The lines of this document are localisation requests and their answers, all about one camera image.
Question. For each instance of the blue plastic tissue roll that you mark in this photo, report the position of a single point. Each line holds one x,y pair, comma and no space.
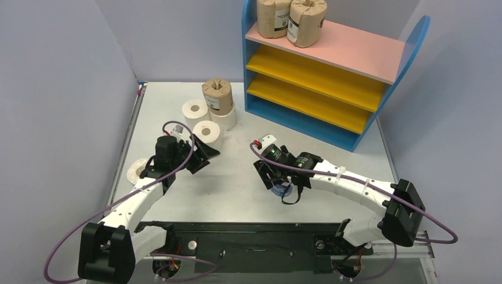
284,189

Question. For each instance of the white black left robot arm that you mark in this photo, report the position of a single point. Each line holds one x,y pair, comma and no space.
110,249

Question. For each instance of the aluminium rail frame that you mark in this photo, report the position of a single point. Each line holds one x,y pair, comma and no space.
230,190

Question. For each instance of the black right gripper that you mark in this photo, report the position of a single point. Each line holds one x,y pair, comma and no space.
267,172

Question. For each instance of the brown wrapped roll on stack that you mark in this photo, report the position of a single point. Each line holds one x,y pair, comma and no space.
218,96

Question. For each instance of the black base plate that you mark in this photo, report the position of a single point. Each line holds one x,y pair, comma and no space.
239,247

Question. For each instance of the brown roll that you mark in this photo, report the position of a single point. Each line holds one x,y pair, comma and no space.
273,17
218,96

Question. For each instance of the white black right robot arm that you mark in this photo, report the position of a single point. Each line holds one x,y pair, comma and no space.
394,205

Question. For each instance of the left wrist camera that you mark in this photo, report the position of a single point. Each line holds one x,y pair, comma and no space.
179,132

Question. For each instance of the blue wrapped roll at left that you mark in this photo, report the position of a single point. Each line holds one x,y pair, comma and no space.
134,171

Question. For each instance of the white paper roll under stack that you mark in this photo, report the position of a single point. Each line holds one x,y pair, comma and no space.
227,121

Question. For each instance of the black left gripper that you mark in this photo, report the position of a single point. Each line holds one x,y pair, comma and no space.
200,156

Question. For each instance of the brown roll cloud logo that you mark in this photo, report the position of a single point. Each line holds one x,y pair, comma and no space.
305,22

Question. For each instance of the colourful wooden shelf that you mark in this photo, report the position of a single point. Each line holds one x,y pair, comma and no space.
332,91

